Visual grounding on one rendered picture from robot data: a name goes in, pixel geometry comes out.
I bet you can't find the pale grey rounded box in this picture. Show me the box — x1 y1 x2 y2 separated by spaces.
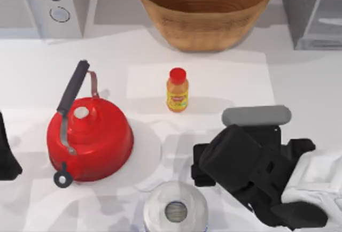
221 105 292 127

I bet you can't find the orange bottle with red cap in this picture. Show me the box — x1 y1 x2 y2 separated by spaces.
166 67 189 113

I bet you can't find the brown woven basket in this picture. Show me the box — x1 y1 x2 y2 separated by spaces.
137 0 273 53

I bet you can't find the grey cabinet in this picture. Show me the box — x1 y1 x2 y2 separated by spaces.
276 0 342 51

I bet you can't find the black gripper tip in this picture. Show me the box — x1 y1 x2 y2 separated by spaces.
0 112 24 182

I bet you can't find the small round microwave knob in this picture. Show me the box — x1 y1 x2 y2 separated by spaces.
49 6 72 24

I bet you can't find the pale microwave oven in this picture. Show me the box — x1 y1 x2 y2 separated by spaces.
0 0 95 40

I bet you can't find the red kettle with black handle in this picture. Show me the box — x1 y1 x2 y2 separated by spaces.
46 59 134 189

